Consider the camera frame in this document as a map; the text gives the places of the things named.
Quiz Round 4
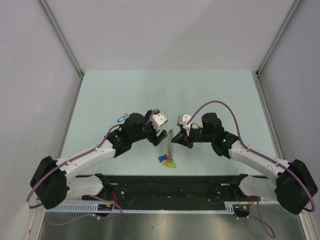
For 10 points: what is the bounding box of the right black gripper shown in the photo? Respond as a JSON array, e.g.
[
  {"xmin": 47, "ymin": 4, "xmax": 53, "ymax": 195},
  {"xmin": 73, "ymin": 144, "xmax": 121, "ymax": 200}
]
[{"xmin": 171, "ymin": 126, "xmax": 214, "ymax": 149}]

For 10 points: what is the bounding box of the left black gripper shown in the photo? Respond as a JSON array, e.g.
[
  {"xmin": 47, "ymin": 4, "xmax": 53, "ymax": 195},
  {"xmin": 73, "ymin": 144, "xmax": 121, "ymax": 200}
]
[{"xmin": 130, "ymin": 110, "xmax": 167, "ymax": 146}]

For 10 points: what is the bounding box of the metal keyring disc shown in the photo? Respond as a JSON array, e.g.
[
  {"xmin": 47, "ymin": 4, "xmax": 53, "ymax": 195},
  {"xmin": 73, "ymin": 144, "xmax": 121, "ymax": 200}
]
[{"xmin": 167, "ymin": 129, "xmax": 175, "ymax": 162}]

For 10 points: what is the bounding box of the blue tag key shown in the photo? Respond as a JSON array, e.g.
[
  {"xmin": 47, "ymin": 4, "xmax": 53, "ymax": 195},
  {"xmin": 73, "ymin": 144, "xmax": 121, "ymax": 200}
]
[
  {"xmin": 158, "ymin": 154, "xmax": 168, "ymax": 163},
  {"xmin": 117, "ymin": 113, "xmax": 130, "ymax": 123}
]

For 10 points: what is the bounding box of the yellow tag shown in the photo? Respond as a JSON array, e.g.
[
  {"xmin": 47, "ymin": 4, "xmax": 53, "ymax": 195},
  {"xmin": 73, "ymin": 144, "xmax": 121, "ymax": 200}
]
[{"xmin": 163, "ymin": 161, "xmax": 175, "ymax": 168}]

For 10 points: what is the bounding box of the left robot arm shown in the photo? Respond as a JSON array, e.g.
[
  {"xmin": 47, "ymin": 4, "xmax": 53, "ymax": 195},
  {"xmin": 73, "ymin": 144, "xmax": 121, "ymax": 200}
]
[{"xmin": 26, "ymin": 109, "xmax": 168, "ymax": 209}]

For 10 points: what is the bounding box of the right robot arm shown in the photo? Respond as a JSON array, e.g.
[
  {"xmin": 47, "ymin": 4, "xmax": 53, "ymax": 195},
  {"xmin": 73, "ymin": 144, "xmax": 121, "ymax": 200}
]
[{"xmin": 171, "ymin": 113, "xmax": 318, "ymax": 215}]

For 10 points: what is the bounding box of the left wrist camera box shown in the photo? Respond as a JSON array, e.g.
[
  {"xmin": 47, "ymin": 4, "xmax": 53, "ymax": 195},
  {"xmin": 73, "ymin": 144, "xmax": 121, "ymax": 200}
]
[{"xmin": 151, "ymin": 109, "xmax": 168, "ymax": 131}]

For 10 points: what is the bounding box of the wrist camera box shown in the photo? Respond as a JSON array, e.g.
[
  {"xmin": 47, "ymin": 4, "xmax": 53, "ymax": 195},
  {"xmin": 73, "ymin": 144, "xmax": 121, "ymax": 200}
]
[
  {"xmin": 151, "ymin": 109, "xmax": 168, "ymax": 131},
  {"xmin": 177, "ymin": 114, "xmax": 192, "ymax": 130}
]

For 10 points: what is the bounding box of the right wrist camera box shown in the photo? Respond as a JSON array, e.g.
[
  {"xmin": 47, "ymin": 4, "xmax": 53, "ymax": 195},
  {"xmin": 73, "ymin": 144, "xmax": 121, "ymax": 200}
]
[{"xmin": 177, "ymin": 114, "xmax": 192, "ymax": 130}]

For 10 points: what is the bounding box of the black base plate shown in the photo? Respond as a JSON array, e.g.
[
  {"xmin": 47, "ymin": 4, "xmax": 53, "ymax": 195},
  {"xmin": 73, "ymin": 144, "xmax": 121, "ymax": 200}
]
[{"xmin": 98, "ymin": 175, "xmax": 257, "ymax": 210}]

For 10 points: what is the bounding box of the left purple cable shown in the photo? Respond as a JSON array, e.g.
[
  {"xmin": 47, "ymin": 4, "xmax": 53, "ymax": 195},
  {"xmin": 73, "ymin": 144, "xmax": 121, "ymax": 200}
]
[{"xmin": 26, "ymin": 108, "xmax": 160, "ymax": 226}]

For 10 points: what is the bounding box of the grey slotted cable duct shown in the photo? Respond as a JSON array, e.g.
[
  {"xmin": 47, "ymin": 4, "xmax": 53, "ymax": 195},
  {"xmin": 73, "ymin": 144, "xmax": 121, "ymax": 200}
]
[{"xmin": 46, "ymin": 202, "xmax": 240, "ymax": 215}]

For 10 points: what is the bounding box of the left aluminium frame post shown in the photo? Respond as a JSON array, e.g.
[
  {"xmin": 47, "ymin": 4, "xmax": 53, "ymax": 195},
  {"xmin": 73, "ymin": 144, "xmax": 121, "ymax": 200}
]
[{"xmin": 37, "ymin": 0, "xmax": 85, "ymax": 78}]

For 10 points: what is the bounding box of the aluminium frame post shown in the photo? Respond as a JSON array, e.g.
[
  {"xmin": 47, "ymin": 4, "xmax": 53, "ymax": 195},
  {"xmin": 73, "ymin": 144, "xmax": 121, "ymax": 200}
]
[
  {"xmin": 256, "ymin": 0, "xmax": 303, "ymax": 76},
  {"xmin": 37, "ymin": 0, "xmax": 85, "ymax": 78}
]

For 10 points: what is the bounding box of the right aluminium frame post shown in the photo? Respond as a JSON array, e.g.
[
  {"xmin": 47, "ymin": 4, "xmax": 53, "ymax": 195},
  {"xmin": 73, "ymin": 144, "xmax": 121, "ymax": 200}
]
[{"xmin": 256, "ymin": 0, "xmax": 303, "ymax": 76}]

